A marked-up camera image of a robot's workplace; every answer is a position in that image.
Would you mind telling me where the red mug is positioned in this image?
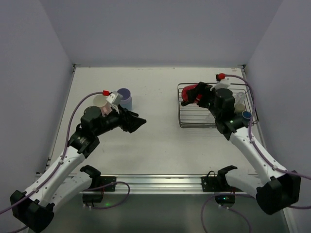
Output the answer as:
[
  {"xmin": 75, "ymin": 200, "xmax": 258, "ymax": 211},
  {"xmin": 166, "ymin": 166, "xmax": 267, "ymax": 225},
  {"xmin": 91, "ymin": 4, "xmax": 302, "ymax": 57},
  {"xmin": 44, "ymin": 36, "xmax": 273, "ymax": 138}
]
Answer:
[{"xmin": 181, "ymin": 83, "xmax": 202, "ymax": 103}]

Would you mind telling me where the lavender cup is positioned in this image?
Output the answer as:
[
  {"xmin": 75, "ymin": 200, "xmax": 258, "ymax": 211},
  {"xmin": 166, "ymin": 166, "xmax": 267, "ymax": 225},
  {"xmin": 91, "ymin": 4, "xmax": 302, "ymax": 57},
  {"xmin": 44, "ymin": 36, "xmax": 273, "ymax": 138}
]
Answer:
[{"xmin": 117, "ymin": 88, "xmax": 132, "ymax": 103}]

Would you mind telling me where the pink mug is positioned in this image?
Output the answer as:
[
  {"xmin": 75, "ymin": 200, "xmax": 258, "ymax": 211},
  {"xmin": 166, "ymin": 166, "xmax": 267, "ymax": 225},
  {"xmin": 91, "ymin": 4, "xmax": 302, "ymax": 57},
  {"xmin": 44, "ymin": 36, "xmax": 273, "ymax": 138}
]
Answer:
[{"xmin": 93, "ymin": 95, "xmax": 112, "ymax": 116}]

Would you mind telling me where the dark blue small cup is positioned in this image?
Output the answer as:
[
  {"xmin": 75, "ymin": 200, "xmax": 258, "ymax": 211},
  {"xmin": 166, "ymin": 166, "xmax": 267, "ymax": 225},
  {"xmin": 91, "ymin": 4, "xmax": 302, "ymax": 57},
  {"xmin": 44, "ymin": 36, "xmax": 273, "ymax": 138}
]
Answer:
[{"xmin": 242, "ymin": 111, "xmax": 252, "ymax": 122}]

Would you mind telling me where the light blue cup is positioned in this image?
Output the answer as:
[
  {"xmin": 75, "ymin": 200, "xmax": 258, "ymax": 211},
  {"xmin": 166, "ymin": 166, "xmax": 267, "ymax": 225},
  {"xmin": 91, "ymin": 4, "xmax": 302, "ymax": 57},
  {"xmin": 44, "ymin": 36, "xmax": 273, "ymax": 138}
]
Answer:
[{"xmin": 120, "ymin": 99, "xmax": 132, "ymax": 111}]

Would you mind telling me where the clear faceted glass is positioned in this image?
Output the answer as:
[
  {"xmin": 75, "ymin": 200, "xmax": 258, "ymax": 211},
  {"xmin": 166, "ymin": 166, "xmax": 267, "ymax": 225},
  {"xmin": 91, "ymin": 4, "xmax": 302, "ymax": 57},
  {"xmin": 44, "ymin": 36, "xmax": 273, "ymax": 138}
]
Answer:
[{"xmin": 234, "ymin": 92, "xmax": 246, "ymax": 104}]

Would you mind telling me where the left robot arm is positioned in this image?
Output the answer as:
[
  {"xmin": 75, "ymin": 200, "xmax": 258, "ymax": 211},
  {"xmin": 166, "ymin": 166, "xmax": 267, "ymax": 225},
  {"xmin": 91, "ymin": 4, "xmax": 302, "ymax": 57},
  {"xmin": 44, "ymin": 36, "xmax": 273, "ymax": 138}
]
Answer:
[{"xmin": 10, "ymin": 106, "xmax": 147, "ymax": 233}]

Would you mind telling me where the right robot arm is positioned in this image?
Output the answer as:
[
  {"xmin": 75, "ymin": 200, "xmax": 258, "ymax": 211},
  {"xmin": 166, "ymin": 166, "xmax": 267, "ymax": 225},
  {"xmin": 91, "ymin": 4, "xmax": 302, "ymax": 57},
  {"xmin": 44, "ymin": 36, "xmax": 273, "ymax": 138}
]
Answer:
[{"xmin": 180, "ymin": 82, "xmax": 301, "ymax": 215}]

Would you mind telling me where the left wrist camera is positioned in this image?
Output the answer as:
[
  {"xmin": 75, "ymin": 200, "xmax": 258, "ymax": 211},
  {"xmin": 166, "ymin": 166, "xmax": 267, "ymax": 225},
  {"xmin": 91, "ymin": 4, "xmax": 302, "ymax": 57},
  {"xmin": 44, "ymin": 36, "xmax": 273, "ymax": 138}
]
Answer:
[{"xmin": 106, "ymin": 91, "xmax": 123, "ymax": 112}]

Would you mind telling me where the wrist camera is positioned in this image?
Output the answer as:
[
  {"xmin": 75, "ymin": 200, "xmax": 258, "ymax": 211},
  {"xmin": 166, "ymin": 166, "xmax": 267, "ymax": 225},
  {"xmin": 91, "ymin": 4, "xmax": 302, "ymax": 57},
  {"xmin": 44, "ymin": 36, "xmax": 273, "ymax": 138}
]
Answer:
[
  {"xmin": 210, "ymin": 73, "xmax": 230, "ymax": 91},
  {"xmin": 106, "ymin": 91, "xmax": 123, "ymax": 112}
]

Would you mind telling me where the black wire dish rack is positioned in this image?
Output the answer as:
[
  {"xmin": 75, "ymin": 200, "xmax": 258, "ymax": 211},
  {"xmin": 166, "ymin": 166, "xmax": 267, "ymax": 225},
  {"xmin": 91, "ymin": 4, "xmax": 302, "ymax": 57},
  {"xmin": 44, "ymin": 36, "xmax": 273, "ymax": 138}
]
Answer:
[{"xmin": 177, "ymin": 83, "xmax": 253, "ymax": 128}]

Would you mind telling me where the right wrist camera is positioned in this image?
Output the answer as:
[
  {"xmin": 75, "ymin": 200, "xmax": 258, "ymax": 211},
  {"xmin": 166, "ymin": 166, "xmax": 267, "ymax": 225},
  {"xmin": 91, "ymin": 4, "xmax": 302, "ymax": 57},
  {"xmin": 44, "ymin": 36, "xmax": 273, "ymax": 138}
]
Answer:
[{"xmin": 210, "ymin": 73, "xmax": 230, "ymax": 91}]

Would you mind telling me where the aluminium rail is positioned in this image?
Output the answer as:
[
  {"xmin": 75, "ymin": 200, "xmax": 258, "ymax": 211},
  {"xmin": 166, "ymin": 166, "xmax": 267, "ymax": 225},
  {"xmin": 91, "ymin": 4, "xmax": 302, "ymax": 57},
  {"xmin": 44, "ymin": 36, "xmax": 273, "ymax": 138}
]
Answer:
[{"xmin": 34, "ymin": 172, "xmax": 258, "ymax": 195}]

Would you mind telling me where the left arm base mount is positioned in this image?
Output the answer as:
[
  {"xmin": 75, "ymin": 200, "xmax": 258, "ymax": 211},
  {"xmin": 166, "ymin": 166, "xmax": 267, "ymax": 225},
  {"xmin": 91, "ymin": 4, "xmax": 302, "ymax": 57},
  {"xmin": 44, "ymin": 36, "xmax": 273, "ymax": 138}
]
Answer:
[{"xmin": 80, "ymin": 165, "xmax": 117, "ymax": 207}]

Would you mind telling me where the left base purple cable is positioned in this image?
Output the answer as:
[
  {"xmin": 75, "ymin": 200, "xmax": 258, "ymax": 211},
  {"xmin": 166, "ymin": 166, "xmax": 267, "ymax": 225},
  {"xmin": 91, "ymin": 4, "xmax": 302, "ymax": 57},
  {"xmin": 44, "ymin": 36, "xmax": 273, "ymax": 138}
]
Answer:
[{"xmin": 83, "ymin": 181, "xmax": 130, "ymax": 210}]

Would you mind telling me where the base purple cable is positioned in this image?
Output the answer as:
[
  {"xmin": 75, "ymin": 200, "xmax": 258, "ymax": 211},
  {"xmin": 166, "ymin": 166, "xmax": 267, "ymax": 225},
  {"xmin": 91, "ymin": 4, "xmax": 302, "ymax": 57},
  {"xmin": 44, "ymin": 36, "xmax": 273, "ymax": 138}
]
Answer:
[
  {"xmin": 83, "ymin": 181, "xmax": 130, "ymax": 210},
  {"xmin": 201, "ymin": 194, "xmax": 253, "ymax": 233}
]

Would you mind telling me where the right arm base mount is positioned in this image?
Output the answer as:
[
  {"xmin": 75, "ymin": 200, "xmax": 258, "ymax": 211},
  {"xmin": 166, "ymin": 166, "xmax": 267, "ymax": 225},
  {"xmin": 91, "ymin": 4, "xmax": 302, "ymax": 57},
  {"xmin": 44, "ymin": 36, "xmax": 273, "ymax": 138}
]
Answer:
[{"xmin": 201, "ymin": 165, "xmax": 237, "ymax": 208}]

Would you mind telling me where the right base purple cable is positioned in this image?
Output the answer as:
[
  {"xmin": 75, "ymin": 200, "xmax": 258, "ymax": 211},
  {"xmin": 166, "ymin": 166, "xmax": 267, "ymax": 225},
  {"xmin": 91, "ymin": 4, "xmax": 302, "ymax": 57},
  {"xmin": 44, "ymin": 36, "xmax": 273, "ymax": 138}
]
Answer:
[{"xmin": 201, "ymin": 194, "xmax": 253, "ymax": 233}]

